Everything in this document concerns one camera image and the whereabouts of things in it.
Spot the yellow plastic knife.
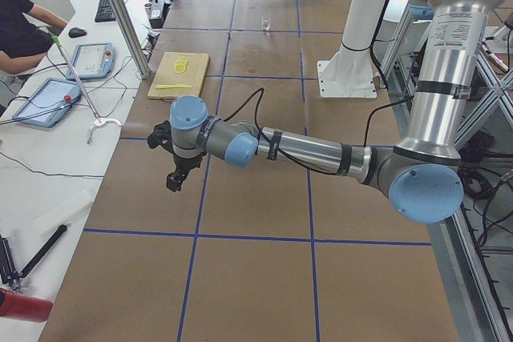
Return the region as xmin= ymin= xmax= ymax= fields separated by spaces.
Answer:
xmin=155 ymin=83 xmax=192 ymax=90

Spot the near blue teach pendant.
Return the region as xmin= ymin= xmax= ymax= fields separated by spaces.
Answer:
xmin=12 ymin=78 xmax=82 ymax=128

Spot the black handheld tool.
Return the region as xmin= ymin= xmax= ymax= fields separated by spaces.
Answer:
xmin=1 ymin=224 xmax=67 ymax=292

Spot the red bottle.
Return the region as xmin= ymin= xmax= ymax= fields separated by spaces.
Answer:
xmin=1 ymin=288 xmax=53 ymax=323

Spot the bamboo cutting board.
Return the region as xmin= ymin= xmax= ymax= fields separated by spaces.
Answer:
xmin=147 ymin=52 xmax=209 ymax=100

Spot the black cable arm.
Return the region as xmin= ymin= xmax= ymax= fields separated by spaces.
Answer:
xmin=218 ymin=87 xmax=416 ymax=177

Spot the grabber stick tool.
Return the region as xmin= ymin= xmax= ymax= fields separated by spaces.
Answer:
xmin=51 ymin=34 xmax=122 ymax=145

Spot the person in black shirt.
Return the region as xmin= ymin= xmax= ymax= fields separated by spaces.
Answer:
xmin=1 ymin=0 xmax=68 ymax=74

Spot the aluminium frame post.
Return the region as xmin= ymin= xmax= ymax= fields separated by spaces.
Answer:
xmin=109 ymin=0 xmax=151 ymax=79

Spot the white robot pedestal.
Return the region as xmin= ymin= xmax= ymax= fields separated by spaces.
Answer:
xmin=317 ymin=0 xmax=386 ymax=99

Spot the far blue teach pendant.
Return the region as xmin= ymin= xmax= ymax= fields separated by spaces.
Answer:
xmin=71 ymin=42 xmax=115 ymax=80

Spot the black computer mouse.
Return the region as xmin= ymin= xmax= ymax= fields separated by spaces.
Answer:
xmin=68 ymin=27 xmax=87 ymax=38

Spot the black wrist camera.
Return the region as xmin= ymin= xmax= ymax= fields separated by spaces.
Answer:
xmin=147 ymin=120 xmax=173 ymax=153

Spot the clear glass shaker cup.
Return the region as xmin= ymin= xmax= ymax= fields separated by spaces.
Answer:
xmin=261 ymin=16 xmax=272 ymax=32

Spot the blue teach pendant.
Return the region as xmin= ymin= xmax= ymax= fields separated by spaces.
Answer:
xmin=12 ymin=78 xmax=82 ymax=128
xmin=71 ymin=42 xmax=115 ymax=80

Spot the black keyboard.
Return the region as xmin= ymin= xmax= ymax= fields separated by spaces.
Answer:
xmin=95 ymin=0 xmax=116 ymax=22

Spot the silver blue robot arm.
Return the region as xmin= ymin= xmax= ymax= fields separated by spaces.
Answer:
xmin=147 ymin=0 xmax=504 ymax=223

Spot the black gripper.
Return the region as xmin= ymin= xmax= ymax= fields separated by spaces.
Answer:
xmin=166 ymin=152 xmax=203 ymax=192

